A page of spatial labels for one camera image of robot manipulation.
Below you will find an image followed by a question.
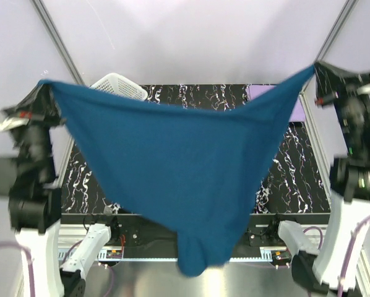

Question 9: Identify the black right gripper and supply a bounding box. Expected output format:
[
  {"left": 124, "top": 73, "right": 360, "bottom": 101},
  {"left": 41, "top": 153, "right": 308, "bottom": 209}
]
[{"left": 315, "top": 59, "right": 370, "bottom": 153}]

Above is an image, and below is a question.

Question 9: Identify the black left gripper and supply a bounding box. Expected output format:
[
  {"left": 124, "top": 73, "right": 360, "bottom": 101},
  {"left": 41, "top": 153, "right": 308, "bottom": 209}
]
[{"left": 3, "top": 78, "right": 68, "bottom": 177}]

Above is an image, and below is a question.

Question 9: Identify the blue t shirt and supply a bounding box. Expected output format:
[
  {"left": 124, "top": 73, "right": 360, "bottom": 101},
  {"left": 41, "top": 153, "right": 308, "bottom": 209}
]
[{"left": 39, "top": 66, "right": 314, "bottom": 277}]

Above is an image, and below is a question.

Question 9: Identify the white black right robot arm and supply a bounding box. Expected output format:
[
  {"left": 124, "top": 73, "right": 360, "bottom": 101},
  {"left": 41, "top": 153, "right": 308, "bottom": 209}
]
[{"left": 268, "top": 61, "right": 370, "bottom": 296}]

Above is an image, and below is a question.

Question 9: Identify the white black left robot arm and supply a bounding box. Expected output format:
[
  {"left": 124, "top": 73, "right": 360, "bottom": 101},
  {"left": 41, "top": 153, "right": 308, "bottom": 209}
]
[{"left": 0, "top": 84, "right": 121, "bottom": 296}]

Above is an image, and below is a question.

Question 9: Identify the folded purple t shirt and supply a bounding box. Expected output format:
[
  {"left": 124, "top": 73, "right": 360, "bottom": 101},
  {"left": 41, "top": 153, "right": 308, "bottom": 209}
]
[{"left": 246, "top": 85, "right": 306, "bottom": 123}]

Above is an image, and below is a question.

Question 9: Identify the white plastic mesh basket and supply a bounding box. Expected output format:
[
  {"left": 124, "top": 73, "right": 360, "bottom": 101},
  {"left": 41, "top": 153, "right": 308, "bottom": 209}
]
[{"left": 90, "top": 73, "right": 148, "bottom": 101}]

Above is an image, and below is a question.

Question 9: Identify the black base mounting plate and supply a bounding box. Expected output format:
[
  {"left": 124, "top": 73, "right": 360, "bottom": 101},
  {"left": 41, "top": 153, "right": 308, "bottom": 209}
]
[{"left": 97, "top": 214, "right": 301, "bottom": 262}]

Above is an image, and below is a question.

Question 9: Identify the left aluminium frame post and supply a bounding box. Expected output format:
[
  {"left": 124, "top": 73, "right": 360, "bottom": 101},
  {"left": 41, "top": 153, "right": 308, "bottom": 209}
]
[{"left": 30, "top": 0, "right": 85, "bottom": 85}]

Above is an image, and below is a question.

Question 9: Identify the aluminium frame post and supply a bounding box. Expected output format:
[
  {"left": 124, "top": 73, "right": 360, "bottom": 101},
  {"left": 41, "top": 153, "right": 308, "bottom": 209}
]
[
  {"left": 298, "top": 0, "right": 359, "bottom": 93},
  {"left": 30, "top": 0, "right": 85, "bottom": 85}
]

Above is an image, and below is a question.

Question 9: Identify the right aluminium frame post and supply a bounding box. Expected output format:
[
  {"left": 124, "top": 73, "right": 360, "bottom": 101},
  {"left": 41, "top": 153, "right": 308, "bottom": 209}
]
[{"left": 298, "top": 0, "right": 359, "bottom": 93}]

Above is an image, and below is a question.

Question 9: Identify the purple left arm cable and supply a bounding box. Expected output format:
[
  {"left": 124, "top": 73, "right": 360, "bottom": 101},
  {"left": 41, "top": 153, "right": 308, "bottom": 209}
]
[{"left": 0, "top": 241, "right": 116, "bottom": 297}]

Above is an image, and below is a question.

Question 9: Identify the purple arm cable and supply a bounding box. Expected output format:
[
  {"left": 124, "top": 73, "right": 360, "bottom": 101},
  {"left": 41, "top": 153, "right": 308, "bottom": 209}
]
[
  {"left": 0, "top": 241, "right": 116, "bottom": 297},
  {"left": 299, "top": 213, "right": 370, "bottom": 297}
]

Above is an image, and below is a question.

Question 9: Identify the aluminium front rail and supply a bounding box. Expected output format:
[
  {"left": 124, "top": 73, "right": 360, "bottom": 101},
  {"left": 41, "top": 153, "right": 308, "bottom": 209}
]
[{"left": 56, "top": 224, "right": 328, "bottom": 250}]

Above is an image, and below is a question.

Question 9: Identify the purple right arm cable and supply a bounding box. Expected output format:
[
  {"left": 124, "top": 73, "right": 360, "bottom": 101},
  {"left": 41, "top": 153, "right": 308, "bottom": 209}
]
[{"left": 299, "top": 213, "right": 370, "bottom": 297}]

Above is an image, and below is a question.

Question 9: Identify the white slotted cable duct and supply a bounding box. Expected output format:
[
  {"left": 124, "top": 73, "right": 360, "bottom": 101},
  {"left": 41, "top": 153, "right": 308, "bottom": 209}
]
[{"left": 94, "top": 248, "right": 273, "bottom": 262}]

